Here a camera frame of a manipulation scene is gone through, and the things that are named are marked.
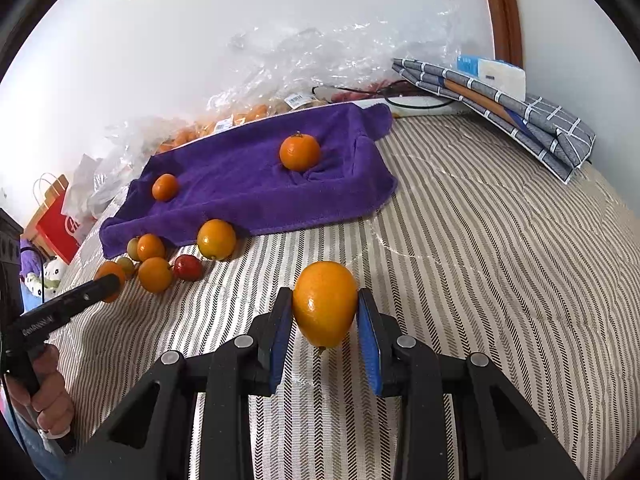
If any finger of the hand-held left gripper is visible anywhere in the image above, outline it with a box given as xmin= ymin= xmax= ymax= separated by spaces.
xmin=62 ymin=274 xmax=127 ymax=318

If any wooden door frame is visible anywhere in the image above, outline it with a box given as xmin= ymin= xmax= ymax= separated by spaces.
xmin=477 ymin=0 xmax=524 ymax=69

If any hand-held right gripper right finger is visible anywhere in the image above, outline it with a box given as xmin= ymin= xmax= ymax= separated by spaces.
xmin=356 ymin=287 xmax=586 ymax=480

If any plush toy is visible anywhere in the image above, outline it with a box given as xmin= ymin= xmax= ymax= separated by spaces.
xmin=19 ymin=237 xmax=68 ymax=303

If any folded grey checked cloth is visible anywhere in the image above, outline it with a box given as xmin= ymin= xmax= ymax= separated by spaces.
xmin=392 ymin=57 xmax=597 ymax=185

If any red tomato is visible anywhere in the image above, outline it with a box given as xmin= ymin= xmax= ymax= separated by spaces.
xmin=173 ymin=254 xmax=204 ymax=282

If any plastic bag of oranges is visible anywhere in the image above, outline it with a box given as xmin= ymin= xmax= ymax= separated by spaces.
xmin=87 ymin=102 xmax=301 ymax=221

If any white tissue pack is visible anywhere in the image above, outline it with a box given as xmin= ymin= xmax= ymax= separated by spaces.
xmin=456 ymin=54 xmax=528 ymax=103

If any tangerine with green stem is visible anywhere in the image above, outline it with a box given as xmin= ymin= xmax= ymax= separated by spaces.
xmin=279 ymin=131 xmax=321 ymax=172

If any red paper bag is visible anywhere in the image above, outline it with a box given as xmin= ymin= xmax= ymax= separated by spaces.
xmin=33 ymin=173 xmax=84 ymax=265

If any small orange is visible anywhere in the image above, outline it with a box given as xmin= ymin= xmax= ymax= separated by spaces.
xmin=138 ymin=257 xmax=174 ymax=294
xmin=94 ymin=261 xmax=127 ymax=304
xmin=136 ymin=233 xmax=166 ymax=262
xmin=152 ymin=173 xmax=180 ymax=203

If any round yellow-orange orange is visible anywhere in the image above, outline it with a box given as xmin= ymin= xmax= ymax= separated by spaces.
xmin=196 ymin=219 xmax=237 ymax=261

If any black cabinet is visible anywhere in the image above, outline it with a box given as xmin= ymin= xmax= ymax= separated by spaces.
xmin=0 ymin=209 xmax=26 ymax=328

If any black cable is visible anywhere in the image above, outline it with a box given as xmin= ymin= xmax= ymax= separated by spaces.
xmin=311 ymin=85 xmax=457 ymax=112

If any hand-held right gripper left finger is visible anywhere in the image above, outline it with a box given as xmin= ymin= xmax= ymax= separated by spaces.
xmin=65 ymin=287 xmax=296 ymax=480

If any purple towel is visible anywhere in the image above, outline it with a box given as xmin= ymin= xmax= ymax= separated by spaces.
xmin=100 ymin=102 xmax=399 ymax=261

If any person's left hand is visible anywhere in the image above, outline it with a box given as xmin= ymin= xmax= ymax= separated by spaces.
xmin=7 ymin=344 xmax=77 ymax=435

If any clear plastic bag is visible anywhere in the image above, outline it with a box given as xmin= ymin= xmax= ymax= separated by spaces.
xmin=207 ymin=7 xmax=483 ymax=123

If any striped bedspread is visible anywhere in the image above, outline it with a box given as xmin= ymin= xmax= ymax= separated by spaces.
xmin=42 ymin=110 xmax=640 ymax=480

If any large oval orange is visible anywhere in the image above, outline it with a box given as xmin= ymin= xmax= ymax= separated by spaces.
xmin=292 ymin=261 xmax=359 ymax=350

